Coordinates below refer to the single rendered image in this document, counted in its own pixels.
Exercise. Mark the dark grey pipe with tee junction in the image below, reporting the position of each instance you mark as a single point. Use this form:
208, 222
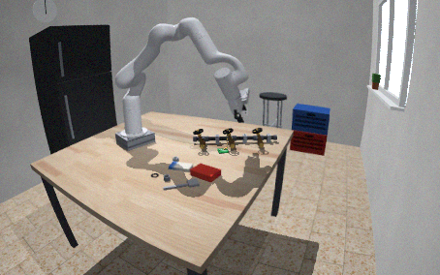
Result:
232, 139

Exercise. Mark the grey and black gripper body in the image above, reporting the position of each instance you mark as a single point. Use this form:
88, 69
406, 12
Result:
235, 104

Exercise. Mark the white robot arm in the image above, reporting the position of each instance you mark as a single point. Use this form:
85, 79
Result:
133, 73

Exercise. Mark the red rectangular block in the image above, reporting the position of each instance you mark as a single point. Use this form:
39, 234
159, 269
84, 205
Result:
205, 172

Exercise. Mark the green tag with gold chain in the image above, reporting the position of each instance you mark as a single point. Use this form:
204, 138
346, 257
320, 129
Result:
223, 150

